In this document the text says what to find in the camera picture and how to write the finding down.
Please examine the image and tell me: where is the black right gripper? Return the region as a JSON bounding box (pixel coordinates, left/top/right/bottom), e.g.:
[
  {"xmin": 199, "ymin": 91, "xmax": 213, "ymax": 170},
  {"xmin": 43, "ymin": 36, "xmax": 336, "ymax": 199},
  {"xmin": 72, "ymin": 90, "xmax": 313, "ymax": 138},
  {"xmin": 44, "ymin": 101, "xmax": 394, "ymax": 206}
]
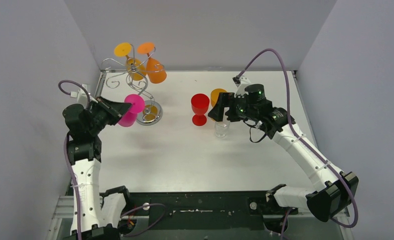
[{"xmin": 210, "ymin": 91, "xmax": 259, "ymax": 122}]

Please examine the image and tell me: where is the yellow wine glass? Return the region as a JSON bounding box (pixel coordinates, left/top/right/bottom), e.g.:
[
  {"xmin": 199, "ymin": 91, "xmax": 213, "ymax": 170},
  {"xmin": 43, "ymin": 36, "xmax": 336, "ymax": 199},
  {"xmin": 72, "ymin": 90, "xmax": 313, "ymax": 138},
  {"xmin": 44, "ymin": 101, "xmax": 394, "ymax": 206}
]
[
  {"xmin": 210, "ymin": 88, "xmax": 227, "ymax": 107},
  {"xmin": 113, "ymin": 42, "xmax": 146, "ymax": 81}
]

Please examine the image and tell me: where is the pink wine glass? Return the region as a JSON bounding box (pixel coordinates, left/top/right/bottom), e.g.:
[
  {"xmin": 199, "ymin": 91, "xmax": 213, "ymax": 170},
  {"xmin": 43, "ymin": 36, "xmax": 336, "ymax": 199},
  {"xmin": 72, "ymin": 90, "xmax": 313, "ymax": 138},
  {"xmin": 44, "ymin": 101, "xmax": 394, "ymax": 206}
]
[{"xmin": 118, "ymin": 94, "xmax": 145, "ymax": 127}]

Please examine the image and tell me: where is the red wine glass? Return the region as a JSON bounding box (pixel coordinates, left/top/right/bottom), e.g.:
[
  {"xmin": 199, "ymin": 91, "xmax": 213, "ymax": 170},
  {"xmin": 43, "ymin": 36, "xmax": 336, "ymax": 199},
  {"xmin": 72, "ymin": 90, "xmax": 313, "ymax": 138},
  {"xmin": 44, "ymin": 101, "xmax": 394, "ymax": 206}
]
[{"xmin": 191, "ymin": 93, "xmax": 210, "ymax": 127}]

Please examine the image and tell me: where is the clear wine glass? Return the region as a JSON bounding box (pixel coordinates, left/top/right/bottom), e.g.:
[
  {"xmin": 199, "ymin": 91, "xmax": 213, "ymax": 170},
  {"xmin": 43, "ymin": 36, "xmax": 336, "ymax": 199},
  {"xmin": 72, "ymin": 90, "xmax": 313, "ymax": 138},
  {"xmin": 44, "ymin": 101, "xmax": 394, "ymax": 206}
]
[{"xmin": 214, "ymin": 121, "xmax": 230, "ymax": 138}]

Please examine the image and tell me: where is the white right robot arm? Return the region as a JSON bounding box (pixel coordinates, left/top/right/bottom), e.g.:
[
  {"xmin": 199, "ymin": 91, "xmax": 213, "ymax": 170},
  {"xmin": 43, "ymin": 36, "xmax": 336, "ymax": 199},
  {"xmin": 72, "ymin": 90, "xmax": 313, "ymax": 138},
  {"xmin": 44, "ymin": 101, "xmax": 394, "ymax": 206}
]
[{"xmin": 208, "ymin": 84, "xmax": 359, "ymax": 222}]

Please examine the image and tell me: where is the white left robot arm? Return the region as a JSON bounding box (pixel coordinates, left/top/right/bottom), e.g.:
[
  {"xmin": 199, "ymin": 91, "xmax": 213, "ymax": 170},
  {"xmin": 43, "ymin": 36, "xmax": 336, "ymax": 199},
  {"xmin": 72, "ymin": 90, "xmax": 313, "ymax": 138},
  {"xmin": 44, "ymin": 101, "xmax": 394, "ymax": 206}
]
[{"xmin": 62, "ymin": 97, "xmax": 133, "ymax": 240}]

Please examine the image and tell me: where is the chrome wine glass rack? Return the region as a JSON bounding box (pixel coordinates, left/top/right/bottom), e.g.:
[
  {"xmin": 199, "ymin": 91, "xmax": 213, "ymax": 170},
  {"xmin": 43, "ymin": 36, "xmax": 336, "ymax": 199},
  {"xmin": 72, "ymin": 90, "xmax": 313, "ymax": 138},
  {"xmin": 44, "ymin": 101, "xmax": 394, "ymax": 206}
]
[{"xmin": 101, "ymin": 44, "xmax": 163, "ymax": 126}]

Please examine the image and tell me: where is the orange wine glass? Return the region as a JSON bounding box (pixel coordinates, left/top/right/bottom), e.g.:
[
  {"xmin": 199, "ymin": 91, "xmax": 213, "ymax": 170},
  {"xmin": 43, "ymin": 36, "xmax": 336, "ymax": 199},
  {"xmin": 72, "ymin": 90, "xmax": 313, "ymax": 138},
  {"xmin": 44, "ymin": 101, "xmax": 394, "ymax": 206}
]
[{"xmin": 137, "ymin": 42, "xmax": 167, "ymax": 84}]

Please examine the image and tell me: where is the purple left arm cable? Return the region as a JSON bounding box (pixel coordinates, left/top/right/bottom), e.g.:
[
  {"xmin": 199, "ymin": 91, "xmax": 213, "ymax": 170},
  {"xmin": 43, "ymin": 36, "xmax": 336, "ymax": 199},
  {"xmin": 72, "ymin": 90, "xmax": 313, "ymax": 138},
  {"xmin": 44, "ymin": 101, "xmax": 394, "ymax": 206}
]
[{"xmin": 57, "ymin": 79, "xmax": 168, "ymax": 240}]

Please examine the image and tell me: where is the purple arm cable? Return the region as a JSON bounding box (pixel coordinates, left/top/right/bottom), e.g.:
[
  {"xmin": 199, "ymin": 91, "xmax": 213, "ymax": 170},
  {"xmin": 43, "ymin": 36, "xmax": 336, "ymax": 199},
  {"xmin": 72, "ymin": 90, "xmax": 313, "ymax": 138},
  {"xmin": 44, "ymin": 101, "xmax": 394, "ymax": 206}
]
[
  {"xmin": 57, "ymin": 79, "xmax": 168, "ymax": 240},
  {"xmin": 235, "ymin": 48, "xmax": 359, "ymax": 240}
]

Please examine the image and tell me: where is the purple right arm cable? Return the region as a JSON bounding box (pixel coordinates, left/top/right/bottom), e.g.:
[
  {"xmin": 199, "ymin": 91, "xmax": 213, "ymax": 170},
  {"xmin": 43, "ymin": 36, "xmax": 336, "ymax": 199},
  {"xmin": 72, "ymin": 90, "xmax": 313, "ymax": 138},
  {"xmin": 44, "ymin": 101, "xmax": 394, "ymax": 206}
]
[{"xmin": 235, "ymin": 48, "xmax": 359, "ymax": 240}]

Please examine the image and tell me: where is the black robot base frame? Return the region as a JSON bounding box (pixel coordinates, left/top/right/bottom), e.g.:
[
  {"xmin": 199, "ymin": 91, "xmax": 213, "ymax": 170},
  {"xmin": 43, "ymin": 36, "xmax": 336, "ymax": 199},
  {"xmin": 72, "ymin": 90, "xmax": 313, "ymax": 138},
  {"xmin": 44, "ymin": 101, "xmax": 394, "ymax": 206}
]
[{"xmin": 118, "ymin": 191, "xmax": 290, "ymax": 237}]

